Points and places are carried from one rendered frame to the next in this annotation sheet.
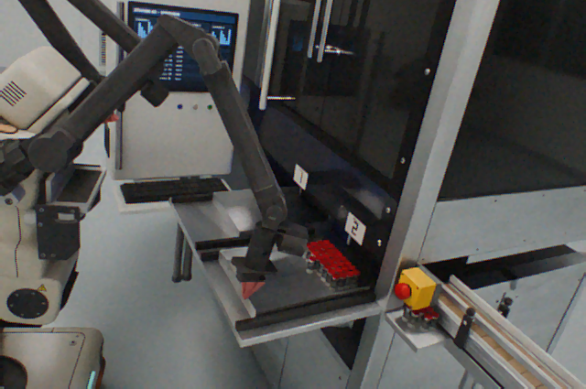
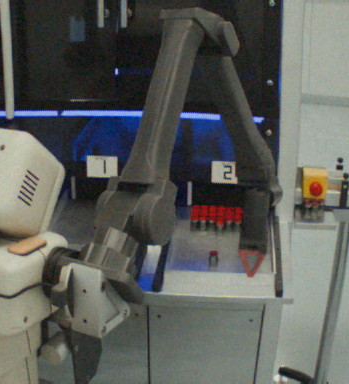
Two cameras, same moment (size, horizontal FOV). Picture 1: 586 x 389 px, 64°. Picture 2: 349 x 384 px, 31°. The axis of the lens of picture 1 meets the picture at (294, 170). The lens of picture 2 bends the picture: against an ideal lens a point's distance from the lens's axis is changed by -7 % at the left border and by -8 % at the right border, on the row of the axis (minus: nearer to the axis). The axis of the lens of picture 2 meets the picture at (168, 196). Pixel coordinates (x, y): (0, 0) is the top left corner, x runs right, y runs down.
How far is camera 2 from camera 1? 1.26 m
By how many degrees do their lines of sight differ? 48
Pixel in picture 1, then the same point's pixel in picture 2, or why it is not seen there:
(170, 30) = (203, 23)
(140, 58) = (186, 61)
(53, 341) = not seen: outside the picture
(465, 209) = not seen: hidden behind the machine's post
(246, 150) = (248, 118)
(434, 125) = (297, 43)
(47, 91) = (52, 162)
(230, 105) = (234, 80)
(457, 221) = not seen: hidden behind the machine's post
